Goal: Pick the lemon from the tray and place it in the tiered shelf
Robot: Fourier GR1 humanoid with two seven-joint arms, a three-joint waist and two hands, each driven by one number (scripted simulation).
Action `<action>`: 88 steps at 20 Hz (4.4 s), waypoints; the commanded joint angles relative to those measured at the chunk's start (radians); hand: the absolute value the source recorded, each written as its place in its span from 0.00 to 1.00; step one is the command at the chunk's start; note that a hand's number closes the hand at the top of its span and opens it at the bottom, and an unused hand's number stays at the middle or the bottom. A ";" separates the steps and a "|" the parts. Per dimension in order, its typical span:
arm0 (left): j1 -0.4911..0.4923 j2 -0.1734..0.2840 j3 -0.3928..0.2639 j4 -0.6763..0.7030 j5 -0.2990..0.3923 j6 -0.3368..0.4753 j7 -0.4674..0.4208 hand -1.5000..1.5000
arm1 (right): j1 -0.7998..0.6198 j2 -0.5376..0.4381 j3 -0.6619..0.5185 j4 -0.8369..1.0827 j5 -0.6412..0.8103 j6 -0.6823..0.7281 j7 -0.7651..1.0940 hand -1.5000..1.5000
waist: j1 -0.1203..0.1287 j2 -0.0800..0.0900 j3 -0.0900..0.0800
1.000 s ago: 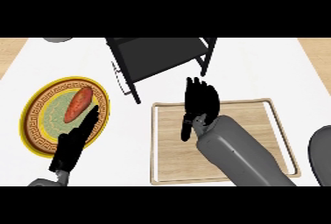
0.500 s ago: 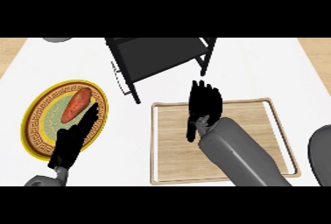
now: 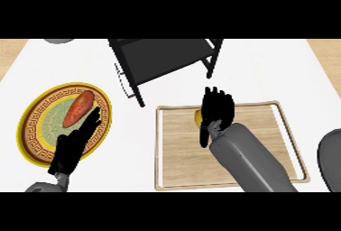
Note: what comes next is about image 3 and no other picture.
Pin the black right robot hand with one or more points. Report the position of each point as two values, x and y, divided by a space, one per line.
216 106

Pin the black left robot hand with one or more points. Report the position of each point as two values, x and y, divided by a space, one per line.
71 147

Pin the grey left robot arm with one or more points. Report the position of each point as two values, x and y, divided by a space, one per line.
50 185

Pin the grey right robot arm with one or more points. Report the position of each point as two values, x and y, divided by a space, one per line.
248 159

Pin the yellow lemon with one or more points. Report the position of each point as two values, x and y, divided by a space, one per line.
198 116

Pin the pale wooden tray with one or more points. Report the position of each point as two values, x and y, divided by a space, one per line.
177 156

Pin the black tiered shelf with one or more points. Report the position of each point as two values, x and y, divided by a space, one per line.
164 60

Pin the yellow patterned plate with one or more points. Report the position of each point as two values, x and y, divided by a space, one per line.
41 126

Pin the red sweet potato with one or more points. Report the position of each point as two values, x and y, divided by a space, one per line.
78 109

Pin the dark grey rounded object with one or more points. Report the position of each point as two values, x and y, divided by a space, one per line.
331 159

